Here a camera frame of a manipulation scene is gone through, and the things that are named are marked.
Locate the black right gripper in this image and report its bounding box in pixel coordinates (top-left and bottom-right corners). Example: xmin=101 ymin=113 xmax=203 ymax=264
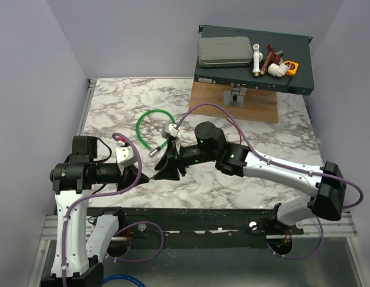
xmin=154 ymin=141 xmax=217 ymax=182

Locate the green cable lock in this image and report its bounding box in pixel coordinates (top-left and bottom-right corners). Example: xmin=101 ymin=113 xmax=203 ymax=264
xmin=136 ymin=109 xmax=176 ymax=158

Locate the red plastic seal tag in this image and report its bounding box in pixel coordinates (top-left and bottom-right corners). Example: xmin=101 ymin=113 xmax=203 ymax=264
xmin=226 ymin=118 xmax=242 ymax=144

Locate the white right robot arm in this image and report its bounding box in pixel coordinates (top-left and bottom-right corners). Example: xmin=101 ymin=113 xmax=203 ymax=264
xmin=154 ymin=121 xmax=346 ymax=234

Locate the white elbow pipe fitting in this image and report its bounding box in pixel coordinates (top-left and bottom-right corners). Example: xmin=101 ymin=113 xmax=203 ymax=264
xmin=267 ymin=63 xmax=289 ymax=78

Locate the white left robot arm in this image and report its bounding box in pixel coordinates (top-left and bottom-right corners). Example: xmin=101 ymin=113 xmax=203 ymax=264
xmin=40 ymin=133 xmax=149 ymax=286

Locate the wooden board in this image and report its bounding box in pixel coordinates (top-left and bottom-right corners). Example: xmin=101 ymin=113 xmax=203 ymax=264
xmin=189 ymin=81 xmax=279 ymax=123

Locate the grey plastic case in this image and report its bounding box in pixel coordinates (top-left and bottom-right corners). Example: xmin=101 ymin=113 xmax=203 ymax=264
xmin=197 ymin=36 xmax=253 ymax=68

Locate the white pipe fitting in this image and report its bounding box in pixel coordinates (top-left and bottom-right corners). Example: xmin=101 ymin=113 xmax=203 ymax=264
xmin=252 ymin=44 xmax=263 ymax=77

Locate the brown pipe fitting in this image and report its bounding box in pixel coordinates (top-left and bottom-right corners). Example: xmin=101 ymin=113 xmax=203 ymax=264
xmin=259 ymin=44 xmax=278 ymax=75

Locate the yellow tape measure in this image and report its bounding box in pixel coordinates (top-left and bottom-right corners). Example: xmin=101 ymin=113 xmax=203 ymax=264
xmin=283 ymin=60 xmax=299 ymax=77

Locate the dark grey pipe fitting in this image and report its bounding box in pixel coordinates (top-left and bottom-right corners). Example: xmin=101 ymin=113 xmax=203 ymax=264
xmin=273 ymin=50 xmax=284 ymax=65

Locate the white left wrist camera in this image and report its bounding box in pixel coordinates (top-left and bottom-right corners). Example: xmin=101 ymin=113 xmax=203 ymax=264
xmin=115 ymin=146 xmax=137 ymax=175

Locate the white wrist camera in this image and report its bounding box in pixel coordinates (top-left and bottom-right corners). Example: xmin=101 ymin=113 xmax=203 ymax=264
xmin=115 ymin=146 xmax=137 ymax=175
xmin=161 ymin=123 xmax=181 ymax=152

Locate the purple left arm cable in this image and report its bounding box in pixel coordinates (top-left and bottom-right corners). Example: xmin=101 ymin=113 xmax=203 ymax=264
xmin=61 ymin=133 xmax=165 ymax=287

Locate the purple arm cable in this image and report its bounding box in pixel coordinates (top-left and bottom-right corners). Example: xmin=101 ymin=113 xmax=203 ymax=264
xmin=61 ymin=133 xmax=165 ymax=287
xmin=176 ymin=102 xmax=365 ymax=261

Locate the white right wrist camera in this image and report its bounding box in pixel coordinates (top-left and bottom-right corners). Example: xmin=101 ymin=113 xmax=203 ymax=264
xmin=161 ymin=123 xmax=181 ymax=152

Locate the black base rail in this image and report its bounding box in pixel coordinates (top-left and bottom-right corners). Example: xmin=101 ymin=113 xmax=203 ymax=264
xmin=87 ymin=207 xmax=303 ymax=253

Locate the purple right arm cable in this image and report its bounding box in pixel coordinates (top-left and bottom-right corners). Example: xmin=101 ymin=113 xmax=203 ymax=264
xmin=176 ymin=102 xmax=365 ymax=261

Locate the grey metal bracket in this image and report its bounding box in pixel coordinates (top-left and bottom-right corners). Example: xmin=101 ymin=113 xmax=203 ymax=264
xmin=223 ymin=87 xmax=247 ymax=107

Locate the aluminium side rail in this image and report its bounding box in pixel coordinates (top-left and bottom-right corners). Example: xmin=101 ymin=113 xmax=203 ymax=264
xmin=59 ymin=79 xmax=97 ymax=207

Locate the blue cable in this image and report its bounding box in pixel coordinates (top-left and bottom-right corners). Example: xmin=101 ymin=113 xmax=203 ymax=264
xmin=101 ymin=274 xmax=147 ymax=287

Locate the dark teal network switch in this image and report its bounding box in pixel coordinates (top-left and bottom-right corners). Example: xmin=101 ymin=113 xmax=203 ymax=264
xmin=194 ymin=25 xmax=314 ymax=96

